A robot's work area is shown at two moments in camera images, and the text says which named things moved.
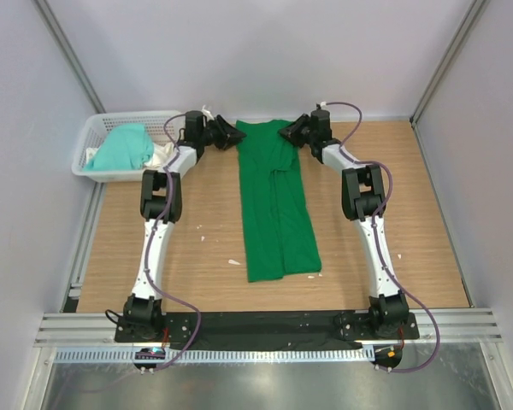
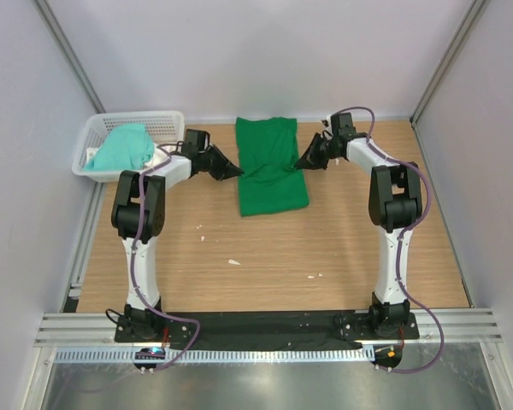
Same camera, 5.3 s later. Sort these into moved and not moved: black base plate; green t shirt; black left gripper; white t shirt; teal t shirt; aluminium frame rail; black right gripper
Moved: black left gripper; green t shirt; black right gripper
Not moved: teal t shirt; white t shirt; aluminium frame rail; black base plate
